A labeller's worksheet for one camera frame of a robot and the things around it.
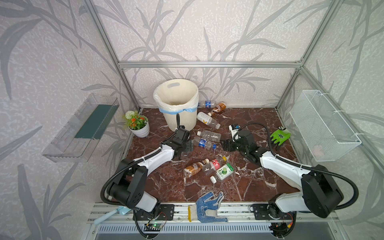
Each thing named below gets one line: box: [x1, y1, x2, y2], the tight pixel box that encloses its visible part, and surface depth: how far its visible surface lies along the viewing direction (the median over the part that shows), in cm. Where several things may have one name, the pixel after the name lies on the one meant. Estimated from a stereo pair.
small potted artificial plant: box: [125, 110, 150, 138], surface depth 96 cm
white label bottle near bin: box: [196, 111, 221, 130], surface depth 110 cm
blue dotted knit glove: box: [187, 191, 228, 223], surface depth 76 cm
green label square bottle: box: [215, 163, 237, 181], surface depth 86 cm
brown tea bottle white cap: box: [183, 158, 210, 178], surface depth 86 cm
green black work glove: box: [270, 129, 292, 146], surface depth 104 cm
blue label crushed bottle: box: [192, 137, 212, 150], surface depth 98 cm
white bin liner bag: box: [153, 78, 200, 115], surface depth 98 cm
